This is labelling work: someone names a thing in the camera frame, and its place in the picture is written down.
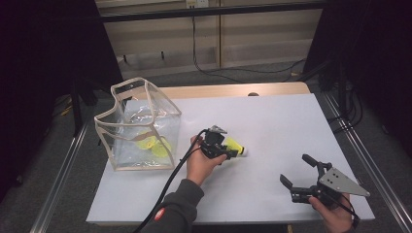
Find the black horizontal bar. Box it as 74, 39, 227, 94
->
100, 0, 328, 23

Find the yellow shuttlecock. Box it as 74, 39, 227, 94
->
134, 130, 158, 150
223, 136, 249, 158
151, 137, 173, 159

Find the white wall socket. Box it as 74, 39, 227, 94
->
186, 0, 210, 9

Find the metal floor rail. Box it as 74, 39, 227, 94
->
30, 119, 93, 233
320, 91, 412, 232

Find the dark curtain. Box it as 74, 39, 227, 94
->
0, 0, 124, 202
304, 0, 412, 156

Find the bundle of black cables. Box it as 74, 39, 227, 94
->
326, 81, 364, 134

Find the beige wooden cabinet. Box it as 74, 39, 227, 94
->
96, 0, 325, 80

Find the black metal stand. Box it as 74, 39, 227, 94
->
69, 77, 98, 137

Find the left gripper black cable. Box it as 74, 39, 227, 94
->
131, 128, 210, 233

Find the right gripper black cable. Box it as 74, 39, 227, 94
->
328, 193, 361, 231

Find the white table mat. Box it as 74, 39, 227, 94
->
86, 93, 376, 224

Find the black floor cable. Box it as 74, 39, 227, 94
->
191, 16, 307, 83

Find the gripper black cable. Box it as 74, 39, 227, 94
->
131, 128, 210, 233
328, 193, 361, 231

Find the person's right hand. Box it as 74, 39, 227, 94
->
308, 192, 355, 233

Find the person's left hand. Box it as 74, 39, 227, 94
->
186, 134, 228, 187

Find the clear plastic bag beige trim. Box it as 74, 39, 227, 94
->
93, 76, 183, 172

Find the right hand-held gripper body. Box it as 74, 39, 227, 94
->
290, 163, 371, 206

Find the wooden table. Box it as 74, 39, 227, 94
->
132, 82, 311, 101

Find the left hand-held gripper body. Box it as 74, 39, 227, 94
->
198, 124, 231, 160

